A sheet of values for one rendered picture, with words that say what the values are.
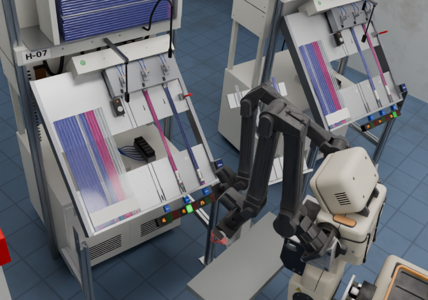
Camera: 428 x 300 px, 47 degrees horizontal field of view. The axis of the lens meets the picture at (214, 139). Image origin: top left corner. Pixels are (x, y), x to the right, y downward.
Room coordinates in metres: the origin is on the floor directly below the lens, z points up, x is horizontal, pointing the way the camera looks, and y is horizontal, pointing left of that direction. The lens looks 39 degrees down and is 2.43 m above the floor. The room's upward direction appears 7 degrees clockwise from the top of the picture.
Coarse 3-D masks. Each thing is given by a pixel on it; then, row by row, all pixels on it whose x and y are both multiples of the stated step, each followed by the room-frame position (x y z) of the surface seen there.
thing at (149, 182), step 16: (160, 160) 1.73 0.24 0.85; (176, 160) 1.76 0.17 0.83; (208, 160) 1.83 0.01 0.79; (128, 176) 1.61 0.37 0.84; (144, 176) 1.64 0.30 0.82; (160, 176) 1.67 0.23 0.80; (192, 176) 1.74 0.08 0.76; (208, 176) 1.77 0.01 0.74; (144, 192) 1.58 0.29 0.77; (160, 192) 1.61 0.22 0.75; (176, 192) 1.65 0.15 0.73; (144, 208) 1.53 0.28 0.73
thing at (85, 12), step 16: (64, 0) 1.79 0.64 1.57; (80, 0) 1.83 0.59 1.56; (96, 0) 1.88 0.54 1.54; (112, 0) 1.92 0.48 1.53; (128, 0) 1.97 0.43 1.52; (144, 0) 2.02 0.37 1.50; (64, 16) 1.79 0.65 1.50; (80, 16) 1.83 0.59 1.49; (96, 16) 1.87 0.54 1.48; (112, 16) 1.92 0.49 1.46; (128, 16) 1.97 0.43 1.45; (144, 16) 2.02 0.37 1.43; (160, 16) 2.07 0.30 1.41; (64, 32) 1.78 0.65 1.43; (80, 32) 1.83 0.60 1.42; (96, 32) 1.87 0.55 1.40
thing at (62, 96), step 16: (48, 80) 1.78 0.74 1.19; (64, 80) 1.81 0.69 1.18; (80, 80) 1.85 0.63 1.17; (96, 80) 1.88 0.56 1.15; (176, 80) 2.07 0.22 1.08; (48, 96) 1.73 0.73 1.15; (64, 96) 1.76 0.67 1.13; (80, 96) 1.79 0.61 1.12; (96, 96) 1.82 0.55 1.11; (144, 96) 1.93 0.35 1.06; (160, 96) 1.97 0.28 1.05; (176, 96) 2.00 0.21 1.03; (48, 112) 1.67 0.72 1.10; (64, 112) 1.70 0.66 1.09; (80, 112) 1.74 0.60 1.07; (112, 112) 1.80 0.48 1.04; (128, 112) 1.83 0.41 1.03; (144, 112) 1.87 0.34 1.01; (160, 112) 1.91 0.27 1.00; (112, 128) 1.74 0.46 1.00; (128, 128) 1.78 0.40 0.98
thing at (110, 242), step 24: (24, 144) 1.98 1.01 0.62; (48, 144) 2.00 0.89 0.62; (120, 144) 2.07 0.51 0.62; (168, 144) 2.12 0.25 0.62; (24, 168) 2.06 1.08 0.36; (48, 168) 1.82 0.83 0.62; (48, 192) 1.73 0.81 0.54; (72, 216) 1.60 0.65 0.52; (144, 216) 1.86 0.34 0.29; (72, 240) 1.59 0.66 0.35; (96, 240) 1.67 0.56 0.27; (120, 240) 1.76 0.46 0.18; (144, 240) 1.86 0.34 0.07
